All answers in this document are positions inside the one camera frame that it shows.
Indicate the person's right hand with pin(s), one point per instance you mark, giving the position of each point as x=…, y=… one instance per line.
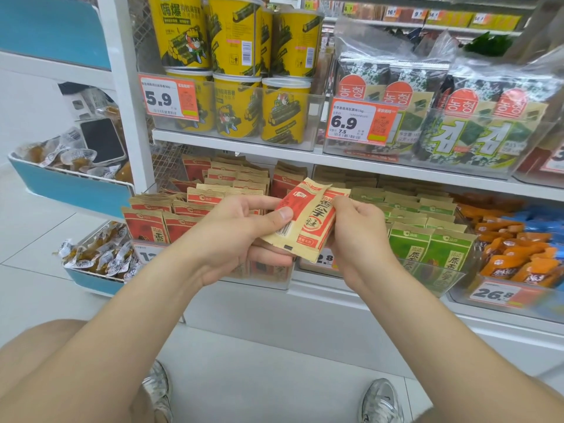
x=365, y=246

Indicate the person's left hand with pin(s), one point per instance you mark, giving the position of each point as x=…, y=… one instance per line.
x=220, y=242

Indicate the person's left thumb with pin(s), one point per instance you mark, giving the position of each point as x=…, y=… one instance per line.
x=271, y=220

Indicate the person's right thumb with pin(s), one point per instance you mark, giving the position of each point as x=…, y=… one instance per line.
x=343, y=209

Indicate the red seed snack packet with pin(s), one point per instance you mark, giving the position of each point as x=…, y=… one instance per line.
x=308, y=220

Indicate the person's left forearm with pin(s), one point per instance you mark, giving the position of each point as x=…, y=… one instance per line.
x=110, y=339

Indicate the person's right forearm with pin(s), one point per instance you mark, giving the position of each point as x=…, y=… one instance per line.
x=440, y=348

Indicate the white orange price tag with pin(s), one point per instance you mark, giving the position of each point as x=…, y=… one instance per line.
x=168, y=97
x=554, y=159
x=361, y=122
x=494, y=294
x=327, y=258
x=147, y=253

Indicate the stack of red-brown packets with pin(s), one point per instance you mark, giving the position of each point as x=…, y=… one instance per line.
x=198, y=202

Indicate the stack of green packets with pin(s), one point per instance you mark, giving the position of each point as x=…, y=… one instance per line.
x=423, y=233

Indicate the clear bin holding tubs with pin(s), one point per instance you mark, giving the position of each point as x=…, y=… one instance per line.
x=246, y=127

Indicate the clear bin holding seaweed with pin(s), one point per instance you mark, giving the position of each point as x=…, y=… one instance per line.
x=462, y=154

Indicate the group of seaweed packs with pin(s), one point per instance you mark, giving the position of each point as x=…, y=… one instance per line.
x=449, y=110

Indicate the group of yellow snack tubs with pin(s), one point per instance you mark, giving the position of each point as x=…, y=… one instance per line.
x=238, y=61

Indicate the pile of orange packets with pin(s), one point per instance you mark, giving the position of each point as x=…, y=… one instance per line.
x=511, y=251

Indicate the pile of clear wrapped snacks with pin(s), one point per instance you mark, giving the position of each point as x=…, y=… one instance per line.
x=99, y=253
x=66, y=151

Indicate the clear bin holding orange packets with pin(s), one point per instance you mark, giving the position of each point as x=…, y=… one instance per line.
x=502, y=299

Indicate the white shelf unit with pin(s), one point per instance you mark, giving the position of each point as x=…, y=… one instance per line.
x=125, y=105

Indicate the black sign card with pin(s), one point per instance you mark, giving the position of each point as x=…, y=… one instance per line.
x=103, y=140

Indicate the blue tray with wrapped snacks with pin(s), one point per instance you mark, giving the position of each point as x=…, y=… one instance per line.
x=94, y=277
x=70, y=189

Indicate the person's right shoe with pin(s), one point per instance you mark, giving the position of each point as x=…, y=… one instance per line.
x=381, y=403

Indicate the person's shoe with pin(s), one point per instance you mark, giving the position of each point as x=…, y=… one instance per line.
x=157, y=387
x=381, y=403

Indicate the pile of blue packets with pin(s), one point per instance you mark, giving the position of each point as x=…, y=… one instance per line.
x=542, y=222

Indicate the person's left shoe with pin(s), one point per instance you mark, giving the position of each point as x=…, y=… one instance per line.
x=157, y=387

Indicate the row of small yellow tags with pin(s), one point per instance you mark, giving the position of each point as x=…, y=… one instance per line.
x=414, y=14

